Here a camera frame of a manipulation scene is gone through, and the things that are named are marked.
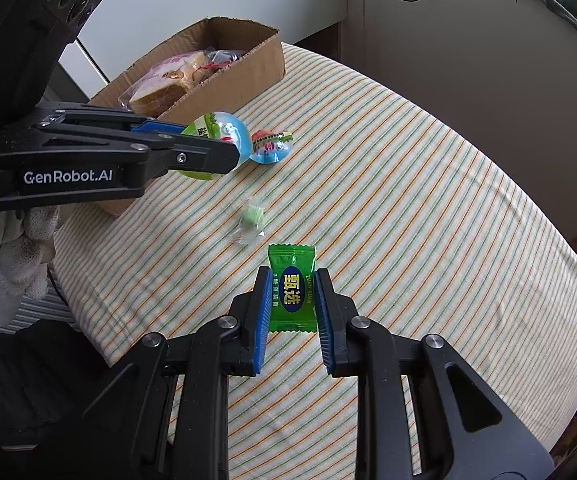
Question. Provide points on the jelly cup with printed lid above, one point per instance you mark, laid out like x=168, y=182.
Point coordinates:
x=218, y=127
x=271, y=150

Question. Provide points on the grey striped bedding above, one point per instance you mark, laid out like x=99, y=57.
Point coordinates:
x=43, y=315

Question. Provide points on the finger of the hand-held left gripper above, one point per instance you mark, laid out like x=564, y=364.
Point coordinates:
x=158, y=125
x=208, y=157

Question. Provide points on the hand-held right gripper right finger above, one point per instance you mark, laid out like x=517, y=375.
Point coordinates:
x=324, y=320

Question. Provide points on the striped cloth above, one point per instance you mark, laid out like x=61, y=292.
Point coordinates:
x=418, y=210

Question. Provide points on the person's left hand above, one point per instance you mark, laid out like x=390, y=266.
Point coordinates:
x=8, y=260

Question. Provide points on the green candy in clear wrapper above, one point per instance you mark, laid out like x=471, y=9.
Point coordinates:
x=251, y=212

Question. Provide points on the cardboard box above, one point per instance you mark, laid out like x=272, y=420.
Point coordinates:
x=248, y=75

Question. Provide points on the green candy packet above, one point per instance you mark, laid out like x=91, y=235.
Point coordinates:
x=293, y=285

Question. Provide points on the sliced bread packet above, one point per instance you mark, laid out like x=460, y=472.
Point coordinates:
x=163, y=92

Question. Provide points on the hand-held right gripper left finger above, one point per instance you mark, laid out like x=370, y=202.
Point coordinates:
x=261, y=320

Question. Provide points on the red clear candy packet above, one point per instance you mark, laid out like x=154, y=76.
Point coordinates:
x=221, y=60

